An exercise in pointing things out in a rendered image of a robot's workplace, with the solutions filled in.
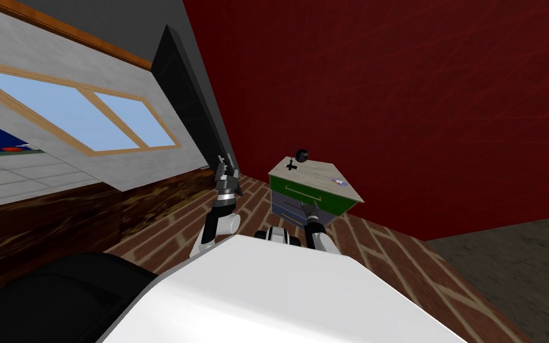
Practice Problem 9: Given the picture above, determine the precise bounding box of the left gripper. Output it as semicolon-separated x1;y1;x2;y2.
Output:
214;152;244;198

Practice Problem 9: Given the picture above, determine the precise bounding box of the blue drawer front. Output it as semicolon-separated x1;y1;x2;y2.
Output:
270;191;341;229

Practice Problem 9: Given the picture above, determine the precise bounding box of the green drawer front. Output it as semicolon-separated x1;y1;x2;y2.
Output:
269;174;360;219

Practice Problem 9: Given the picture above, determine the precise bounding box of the small cabinet with pale top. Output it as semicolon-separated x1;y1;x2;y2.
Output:
268;156;365;230

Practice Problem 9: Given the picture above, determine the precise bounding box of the tall black door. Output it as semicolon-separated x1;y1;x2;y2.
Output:
150;24;241;178

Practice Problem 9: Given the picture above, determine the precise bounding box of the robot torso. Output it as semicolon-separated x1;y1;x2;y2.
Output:
95;226;469;343

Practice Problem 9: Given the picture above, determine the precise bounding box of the wood-framed window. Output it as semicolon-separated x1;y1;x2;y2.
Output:
0;57;183;158

